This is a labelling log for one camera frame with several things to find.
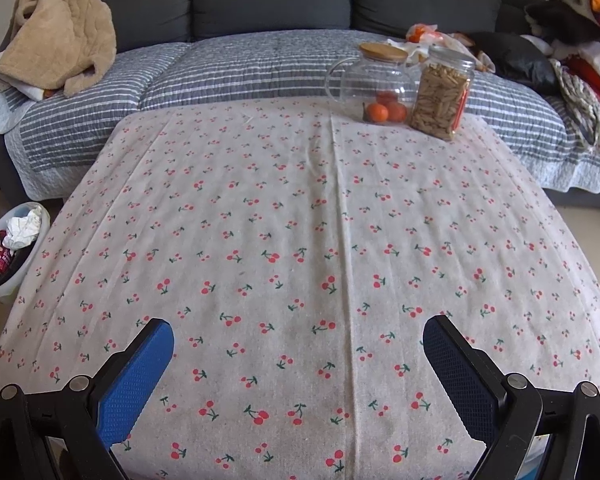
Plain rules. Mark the glass jar of snack sticks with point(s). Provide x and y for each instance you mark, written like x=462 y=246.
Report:
x=437 y=105

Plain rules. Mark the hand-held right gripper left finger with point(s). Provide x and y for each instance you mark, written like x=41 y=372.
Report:
x=130 y=390

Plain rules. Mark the cherry print tablecloth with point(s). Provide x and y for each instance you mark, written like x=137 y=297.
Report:
x=305 y=235

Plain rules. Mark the dark grey sofa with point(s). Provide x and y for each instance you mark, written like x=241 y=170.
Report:
x=275 y=0

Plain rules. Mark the beige fleece blanket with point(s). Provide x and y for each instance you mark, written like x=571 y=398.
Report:
x=60 y=35

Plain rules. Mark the orange plastic bag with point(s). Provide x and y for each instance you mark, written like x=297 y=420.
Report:
x=425 y=35

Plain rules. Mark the black jacket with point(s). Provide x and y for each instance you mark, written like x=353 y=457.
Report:
x=515 y=57

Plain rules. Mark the grey knitted scarf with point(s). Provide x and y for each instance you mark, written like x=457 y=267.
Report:
x=580 y=105

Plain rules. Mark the tangerine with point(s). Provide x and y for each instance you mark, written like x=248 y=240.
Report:
x=387 y=97
x=397 y=112
x=376 y=112

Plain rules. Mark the white plastic trash bin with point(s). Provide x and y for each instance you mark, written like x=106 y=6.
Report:
x=27 y=280

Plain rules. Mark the pile of clothes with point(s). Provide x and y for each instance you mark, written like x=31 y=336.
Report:
x=580 y=20

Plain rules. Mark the glass teapot with bamboo lid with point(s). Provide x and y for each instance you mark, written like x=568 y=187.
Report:
x=370 y=80

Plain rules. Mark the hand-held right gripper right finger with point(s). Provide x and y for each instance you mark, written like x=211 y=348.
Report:
x=460 y=385

